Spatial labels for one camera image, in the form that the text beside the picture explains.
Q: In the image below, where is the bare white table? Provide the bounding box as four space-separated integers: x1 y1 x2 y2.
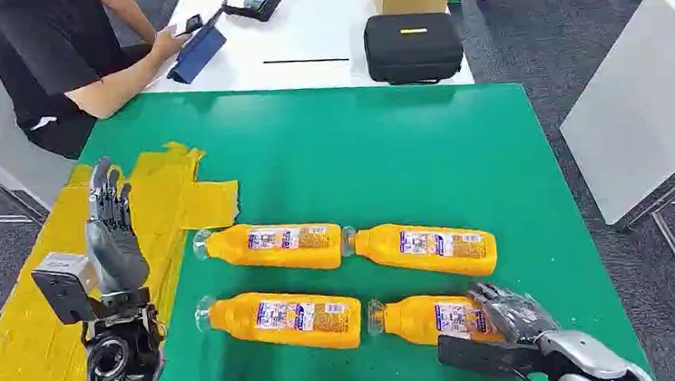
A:
549 0 675 239

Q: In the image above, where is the white table with items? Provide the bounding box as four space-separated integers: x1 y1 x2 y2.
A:
135 0 476 111

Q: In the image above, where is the blue folder case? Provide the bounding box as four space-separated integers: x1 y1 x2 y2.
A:
161 7 231 86

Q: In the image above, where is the black zip case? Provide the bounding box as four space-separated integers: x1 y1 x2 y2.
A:
361 8 467 90

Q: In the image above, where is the black phone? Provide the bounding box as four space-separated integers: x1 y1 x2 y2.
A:
175 13 206 37

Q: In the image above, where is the green mat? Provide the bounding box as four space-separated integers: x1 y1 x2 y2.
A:
73 55 656 381

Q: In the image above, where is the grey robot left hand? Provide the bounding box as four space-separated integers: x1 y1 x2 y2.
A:
81 155 152 298

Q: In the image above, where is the person's right hand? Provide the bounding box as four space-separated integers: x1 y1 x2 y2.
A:
149 22 193 63

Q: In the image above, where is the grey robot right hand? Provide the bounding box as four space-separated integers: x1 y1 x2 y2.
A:
465 275 562 350

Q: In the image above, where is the yellow sheet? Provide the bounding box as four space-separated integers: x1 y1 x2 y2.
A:
0 137 255 381

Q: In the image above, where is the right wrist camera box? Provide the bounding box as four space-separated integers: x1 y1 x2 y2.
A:
435 327 542 381

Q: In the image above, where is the black handheld device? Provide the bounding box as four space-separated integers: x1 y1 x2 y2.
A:
220 0 286 25

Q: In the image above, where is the person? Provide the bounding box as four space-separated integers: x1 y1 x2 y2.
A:
0 0 161 165

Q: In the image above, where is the orange drink bottle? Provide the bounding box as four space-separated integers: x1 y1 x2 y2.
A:
365 287 504 354
193 282 367 363
339 214 501 288
191 216 347 281

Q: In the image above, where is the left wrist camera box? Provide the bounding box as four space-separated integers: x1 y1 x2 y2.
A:
29 249 106 329

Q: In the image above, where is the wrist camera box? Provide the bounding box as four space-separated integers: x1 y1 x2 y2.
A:
435 327 542 381
29 249 106 329

